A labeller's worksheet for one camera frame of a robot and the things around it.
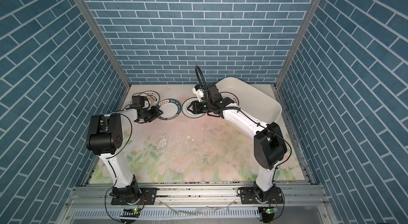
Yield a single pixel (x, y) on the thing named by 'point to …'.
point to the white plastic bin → (253, 102)
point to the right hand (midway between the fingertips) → (191, 108)
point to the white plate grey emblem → (186, 112)
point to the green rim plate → (171, 109)
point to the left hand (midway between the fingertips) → (163, 112)
